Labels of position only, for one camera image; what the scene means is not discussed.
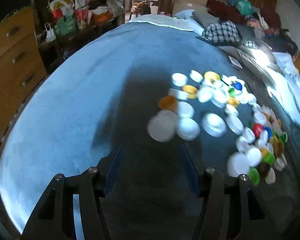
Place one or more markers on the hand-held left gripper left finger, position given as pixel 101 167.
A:
pixel 113 166

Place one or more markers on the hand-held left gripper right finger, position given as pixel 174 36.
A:
pixel 190 170

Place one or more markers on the pile of bottle caps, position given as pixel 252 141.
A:
pixel 212 125

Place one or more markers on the blue bed blanket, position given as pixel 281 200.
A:
pixel 72 100

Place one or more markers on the white quilt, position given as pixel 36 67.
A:
pixel 285 80

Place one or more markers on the dark wooden table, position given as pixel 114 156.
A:
pixel 72 38

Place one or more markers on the plaid shirt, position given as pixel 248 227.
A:
pixel 223 32

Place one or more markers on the wooden dresser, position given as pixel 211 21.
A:
pixel 12 62

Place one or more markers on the small white paper bag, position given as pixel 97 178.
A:
pixel 50 33

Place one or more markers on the green bag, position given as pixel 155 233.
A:
pixel 65 26

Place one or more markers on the orange basin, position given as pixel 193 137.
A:
pixel 102 18

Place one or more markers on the white fleece blanket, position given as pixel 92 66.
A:
pixel 162 22

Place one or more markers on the red paper bucket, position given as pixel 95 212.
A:
pixel 83 18

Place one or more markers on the grey pillow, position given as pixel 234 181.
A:
pixel 206 18

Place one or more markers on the light blue pillow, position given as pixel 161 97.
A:
pixel 186 16

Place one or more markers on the wooden chair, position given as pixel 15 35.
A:
pixel 140 8

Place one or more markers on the white printed bag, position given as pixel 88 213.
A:
pixel 115 6

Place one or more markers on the heap of colourful clothes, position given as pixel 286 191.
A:
pixel 275 32

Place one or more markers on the dark red garment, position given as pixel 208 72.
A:
pixel 222 11

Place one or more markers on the red and white bag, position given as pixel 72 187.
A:
pixel 61 7

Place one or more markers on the teal bag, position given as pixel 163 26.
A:
pixel 242 6

